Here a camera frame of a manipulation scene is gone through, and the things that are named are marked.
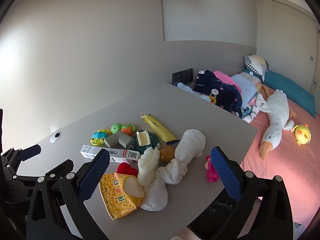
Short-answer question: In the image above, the yellow snack bag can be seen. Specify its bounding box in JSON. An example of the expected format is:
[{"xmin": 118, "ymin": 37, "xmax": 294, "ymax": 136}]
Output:
[{"xmin": 99, "ymin": 173, "xmax": 145, "ymax": 220}]

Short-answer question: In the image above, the red plush heart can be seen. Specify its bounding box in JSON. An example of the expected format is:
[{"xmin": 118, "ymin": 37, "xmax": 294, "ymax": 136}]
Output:
[{"xmin": 117, "ymin": 162, "xmax": 138, "ymax": 177}]

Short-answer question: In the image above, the blue yellow frog toy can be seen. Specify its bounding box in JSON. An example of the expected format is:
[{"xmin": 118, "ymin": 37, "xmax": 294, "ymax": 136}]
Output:
[{"xmin": 90, "ymin": 129, "xmax": 111, "ymax": 146}]

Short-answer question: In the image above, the yellow long wrapper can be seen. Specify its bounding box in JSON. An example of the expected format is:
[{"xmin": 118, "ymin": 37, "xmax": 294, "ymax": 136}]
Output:
[{"xmin": 140, "ymin": 115, "xmax": 179, "ymax": 145}]

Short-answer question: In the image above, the magenta plastic toy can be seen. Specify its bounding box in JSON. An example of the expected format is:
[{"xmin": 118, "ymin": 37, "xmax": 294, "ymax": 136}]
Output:
[{"xmin": 204, "ymin": 155, "xmax": 220, "ymax": 183}]

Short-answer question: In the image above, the white long carton box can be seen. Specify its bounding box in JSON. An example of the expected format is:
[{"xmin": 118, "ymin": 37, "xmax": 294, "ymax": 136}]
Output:
[{"xmin": 80, "ymin": 145, "xmax": 141, "ymax": 164}]

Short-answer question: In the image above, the grey pink tape box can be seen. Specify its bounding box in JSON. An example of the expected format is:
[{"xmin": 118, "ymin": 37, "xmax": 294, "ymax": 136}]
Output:
[{"xmin": 104, "ymin": 131, "xmax": 136, "ymax": 149}]

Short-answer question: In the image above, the white knotted towel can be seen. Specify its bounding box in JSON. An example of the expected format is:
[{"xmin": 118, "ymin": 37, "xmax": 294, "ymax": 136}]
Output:
[{"xmin": 140, "ymin": 129, "xmax": 206, "ymax": 211}]

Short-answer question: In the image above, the green orange chameleon toy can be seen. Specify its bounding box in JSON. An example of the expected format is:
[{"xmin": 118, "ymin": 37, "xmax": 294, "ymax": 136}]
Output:
[{"xmin": 111, "ymin": 123, "xmax": 137, "ymax": 136}]

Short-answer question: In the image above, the brown small plush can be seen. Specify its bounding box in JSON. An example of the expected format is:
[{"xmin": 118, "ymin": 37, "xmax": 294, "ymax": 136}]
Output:
[{"xmin": 159, "ymin": 146, "xmax": 175, "ymax": 163}]

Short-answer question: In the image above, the white cartoon folded cloth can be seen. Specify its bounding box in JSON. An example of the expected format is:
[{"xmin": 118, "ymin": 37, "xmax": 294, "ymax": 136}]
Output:
[{"xmin": 241, "ymin": 105, "xmax": 259, "ymax": 124}]

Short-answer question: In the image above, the pink bed sheet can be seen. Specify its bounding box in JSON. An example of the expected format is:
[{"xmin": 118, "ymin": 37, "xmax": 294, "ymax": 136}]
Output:
[{"xmin": 241, "ymin": 100, "xmax": 319, "ymax": 226}]

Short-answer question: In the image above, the navy bunny blanket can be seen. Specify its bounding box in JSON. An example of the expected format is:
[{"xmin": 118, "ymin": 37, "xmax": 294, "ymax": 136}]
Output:
[{"xmin": 194, "ymin": 69, "xmax": 242, "ymax": 118}]

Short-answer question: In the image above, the yellow chick plush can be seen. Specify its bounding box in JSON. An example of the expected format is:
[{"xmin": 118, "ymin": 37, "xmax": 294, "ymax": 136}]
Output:
[{"xmin": 293, "ymin": 124, "xmax": 311, "ymax": 145}]

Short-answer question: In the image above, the white goose plush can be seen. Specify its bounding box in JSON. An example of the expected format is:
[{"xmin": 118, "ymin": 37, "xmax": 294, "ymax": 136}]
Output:
[{"xmin": 255, "ymin": 89, "xmax": 294, "ymax": 159}]

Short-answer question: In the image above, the light blue pillow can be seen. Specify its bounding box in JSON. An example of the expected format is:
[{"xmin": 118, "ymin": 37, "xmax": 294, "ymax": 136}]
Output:
[{"xmin": 231, "ymin": 72, "xmax": 260, "ymax": 108}]

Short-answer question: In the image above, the teal quilt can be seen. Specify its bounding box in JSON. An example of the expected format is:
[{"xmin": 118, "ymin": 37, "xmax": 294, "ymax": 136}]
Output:
[{"xmin": 263, "ymin": 70, "xmax": 316, "ymax": 118}]

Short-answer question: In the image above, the light blue cloth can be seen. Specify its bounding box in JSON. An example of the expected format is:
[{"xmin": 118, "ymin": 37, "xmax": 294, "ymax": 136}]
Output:
[{"xmin": 177, "ymin": 82, "xmax": 212, "ymax": 102}]

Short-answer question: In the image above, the patchwork checkered pillow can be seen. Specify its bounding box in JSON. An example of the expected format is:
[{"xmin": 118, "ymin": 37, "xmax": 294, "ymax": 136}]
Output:
[{"xmin": 244, "ymin": 55, "xmax": 270, "ymax": 81}]

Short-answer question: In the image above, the desk cable grommet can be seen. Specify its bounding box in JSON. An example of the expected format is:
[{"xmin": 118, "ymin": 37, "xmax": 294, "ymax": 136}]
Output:
[{"xmin": 49, "ymin": 131, "xmax": 61, "ymax": 144}]

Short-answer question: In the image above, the black wall switch panel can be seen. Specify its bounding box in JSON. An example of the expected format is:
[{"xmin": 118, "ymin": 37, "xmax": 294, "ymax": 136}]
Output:
[{"xmin": 171, "ymin": 68, "xmax": 194, "ymax": 86}]

